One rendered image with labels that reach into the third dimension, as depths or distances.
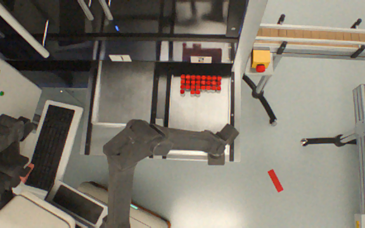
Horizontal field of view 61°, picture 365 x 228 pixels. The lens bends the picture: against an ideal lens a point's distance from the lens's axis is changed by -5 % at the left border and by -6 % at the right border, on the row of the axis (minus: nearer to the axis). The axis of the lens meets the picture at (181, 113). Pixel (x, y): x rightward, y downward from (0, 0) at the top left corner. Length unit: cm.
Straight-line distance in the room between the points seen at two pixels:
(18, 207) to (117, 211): 31
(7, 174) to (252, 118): 169
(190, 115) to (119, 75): 38
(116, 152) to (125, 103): 72
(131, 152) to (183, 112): 71
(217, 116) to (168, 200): 99
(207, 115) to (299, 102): 117
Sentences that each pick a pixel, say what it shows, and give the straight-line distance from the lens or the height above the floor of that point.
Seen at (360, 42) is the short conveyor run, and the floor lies 97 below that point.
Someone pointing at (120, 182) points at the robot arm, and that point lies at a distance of 83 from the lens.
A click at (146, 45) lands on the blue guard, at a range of 129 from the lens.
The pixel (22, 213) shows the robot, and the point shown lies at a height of 136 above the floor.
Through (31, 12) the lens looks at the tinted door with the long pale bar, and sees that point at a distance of 122.
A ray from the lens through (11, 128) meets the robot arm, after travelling 107.
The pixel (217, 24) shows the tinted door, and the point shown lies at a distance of 114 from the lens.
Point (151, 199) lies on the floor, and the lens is 230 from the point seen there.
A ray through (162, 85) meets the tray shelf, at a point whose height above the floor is 88.
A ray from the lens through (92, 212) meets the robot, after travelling 130.
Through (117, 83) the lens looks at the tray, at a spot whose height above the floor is 88.
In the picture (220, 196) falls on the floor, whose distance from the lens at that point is 228.
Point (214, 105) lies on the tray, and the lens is 146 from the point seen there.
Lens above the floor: 228
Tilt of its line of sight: 75 degrees down
